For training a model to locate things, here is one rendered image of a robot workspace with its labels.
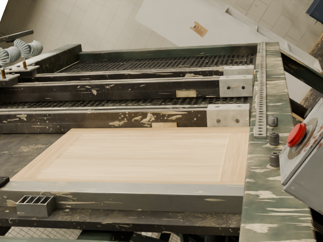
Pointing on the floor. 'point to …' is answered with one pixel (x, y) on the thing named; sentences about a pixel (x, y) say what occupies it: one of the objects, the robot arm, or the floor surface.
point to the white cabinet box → (217, 30)
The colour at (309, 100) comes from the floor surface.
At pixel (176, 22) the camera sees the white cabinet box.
